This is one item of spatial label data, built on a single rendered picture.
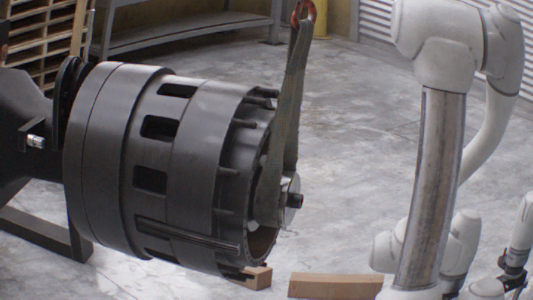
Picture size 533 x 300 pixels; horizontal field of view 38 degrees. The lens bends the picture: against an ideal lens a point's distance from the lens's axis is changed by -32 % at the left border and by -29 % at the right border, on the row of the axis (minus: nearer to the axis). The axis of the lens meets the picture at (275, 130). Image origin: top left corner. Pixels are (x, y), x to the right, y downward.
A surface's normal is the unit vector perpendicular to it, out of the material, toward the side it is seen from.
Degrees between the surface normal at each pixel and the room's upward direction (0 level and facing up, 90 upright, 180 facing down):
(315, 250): 0
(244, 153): 44
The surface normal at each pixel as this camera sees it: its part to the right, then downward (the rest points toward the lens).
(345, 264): 0.08, -0.95
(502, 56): 0.13, 0.58
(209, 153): -0.18, -0.36
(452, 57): 0.02, 0.22
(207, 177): -0.22, -0.16
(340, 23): -0.68, 0.15
